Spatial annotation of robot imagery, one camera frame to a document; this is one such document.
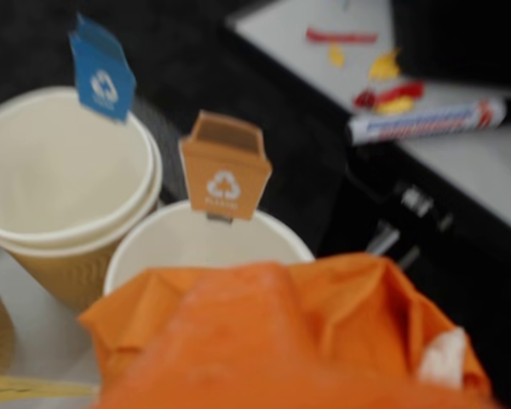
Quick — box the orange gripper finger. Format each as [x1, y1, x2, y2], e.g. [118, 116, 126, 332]
[97, 266, 491, 409]

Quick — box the orange paper ball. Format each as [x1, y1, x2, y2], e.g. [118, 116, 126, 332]
[77, 251, 494, 409]

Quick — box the orange recycling bin sign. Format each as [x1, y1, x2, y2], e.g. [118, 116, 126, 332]
[179, 109, 273, 225]

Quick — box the yellow handwritten welcome sign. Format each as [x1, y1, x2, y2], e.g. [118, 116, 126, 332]
[0, 373, 97, 400]

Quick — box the white blue marker pen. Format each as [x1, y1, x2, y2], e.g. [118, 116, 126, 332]
[347, 95, 511, 147]

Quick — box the whiteboard with coloured drawings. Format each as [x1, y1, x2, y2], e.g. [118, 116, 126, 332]
[223, 0, 511, 239]

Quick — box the blue recycling bin sign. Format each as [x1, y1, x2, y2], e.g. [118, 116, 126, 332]
[67, 12, 137, 125]

